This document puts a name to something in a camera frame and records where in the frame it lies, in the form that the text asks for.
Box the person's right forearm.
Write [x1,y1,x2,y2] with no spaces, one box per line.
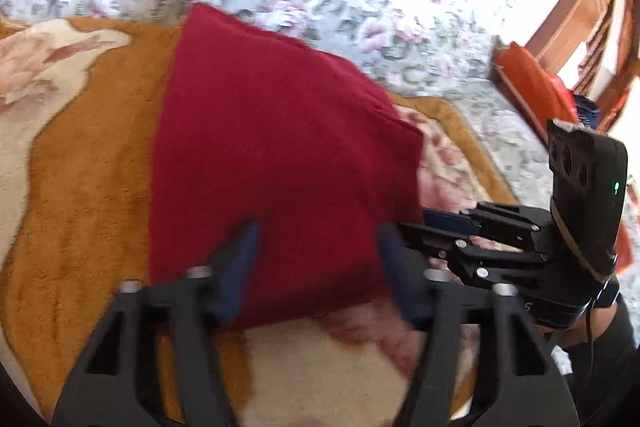
[550,294,640,427]

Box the dark red cloth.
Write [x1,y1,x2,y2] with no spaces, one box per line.
[147,2,426,333]

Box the orange floral blanket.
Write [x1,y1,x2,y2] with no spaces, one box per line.
[0,17,521,427]

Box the dark blue cloth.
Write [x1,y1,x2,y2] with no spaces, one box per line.
[575,94,601,128]

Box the orange cloth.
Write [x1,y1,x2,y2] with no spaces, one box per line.
[492,39,581,142]

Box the black cable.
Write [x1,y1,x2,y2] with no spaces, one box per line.
[585,302,598,350]

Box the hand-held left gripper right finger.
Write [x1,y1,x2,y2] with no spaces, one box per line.
[375,224,581,427]

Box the brown wooden frame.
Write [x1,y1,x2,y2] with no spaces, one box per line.
[525,0,640,132]

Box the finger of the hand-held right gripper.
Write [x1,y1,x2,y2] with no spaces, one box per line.
[397,221,548,290]
[422,202,548,248]

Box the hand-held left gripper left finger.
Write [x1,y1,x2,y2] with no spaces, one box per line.
[51,219,263,427]

